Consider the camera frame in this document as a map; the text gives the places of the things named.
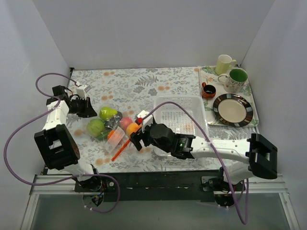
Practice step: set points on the fake orange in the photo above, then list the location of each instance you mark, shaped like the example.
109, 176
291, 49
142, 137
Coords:
113, 134

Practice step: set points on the pale yellow mug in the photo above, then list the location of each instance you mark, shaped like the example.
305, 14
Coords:
224, 63

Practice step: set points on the fake green pear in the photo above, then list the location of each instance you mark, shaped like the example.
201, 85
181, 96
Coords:
106, 113

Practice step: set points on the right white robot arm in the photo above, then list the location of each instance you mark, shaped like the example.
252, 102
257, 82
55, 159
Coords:
254, 156

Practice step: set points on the floral serving tray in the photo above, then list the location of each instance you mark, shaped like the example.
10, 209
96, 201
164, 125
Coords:
207, 74

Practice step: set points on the floral table mat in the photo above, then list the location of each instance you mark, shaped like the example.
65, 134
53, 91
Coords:
131, 91

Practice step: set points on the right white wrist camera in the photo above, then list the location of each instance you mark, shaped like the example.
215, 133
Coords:
144, 118

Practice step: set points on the white plastic basket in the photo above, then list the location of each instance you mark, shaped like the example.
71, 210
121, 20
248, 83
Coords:
184, 114

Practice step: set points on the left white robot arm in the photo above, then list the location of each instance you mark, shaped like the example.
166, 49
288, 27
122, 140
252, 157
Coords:
55, 143

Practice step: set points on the green floral mug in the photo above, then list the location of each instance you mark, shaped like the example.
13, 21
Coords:
233, 81

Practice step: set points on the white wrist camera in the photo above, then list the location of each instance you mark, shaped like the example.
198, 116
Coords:
82, 91
144, 118

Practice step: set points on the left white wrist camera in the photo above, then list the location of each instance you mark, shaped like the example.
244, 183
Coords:
82, 91

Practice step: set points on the clear zip top bag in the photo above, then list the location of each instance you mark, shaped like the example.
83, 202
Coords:
111, 128

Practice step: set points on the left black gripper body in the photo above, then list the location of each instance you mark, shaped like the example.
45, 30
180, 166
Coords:
87, 108

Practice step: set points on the small brown cup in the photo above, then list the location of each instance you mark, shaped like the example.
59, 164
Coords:
208, 91

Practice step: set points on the fake green vegetable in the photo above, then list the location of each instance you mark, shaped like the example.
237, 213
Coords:
102, 136

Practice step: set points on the fake green cabbage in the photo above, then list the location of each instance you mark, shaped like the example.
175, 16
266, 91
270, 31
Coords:
95, 127

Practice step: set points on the fake peach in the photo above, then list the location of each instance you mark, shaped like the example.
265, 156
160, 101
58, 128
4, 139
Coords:
132, 128
125, 122

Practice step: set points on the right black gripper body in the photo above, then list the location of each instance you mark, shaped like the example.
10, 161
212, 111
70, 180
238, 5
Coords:
139, 138

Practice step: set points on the aluminium frame rail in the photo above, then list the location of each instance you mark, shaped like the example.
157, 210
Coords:
58, 207

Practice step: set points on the striped rim plate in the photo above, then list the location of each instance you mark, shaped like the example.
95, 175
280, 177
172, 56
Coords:
233, 110

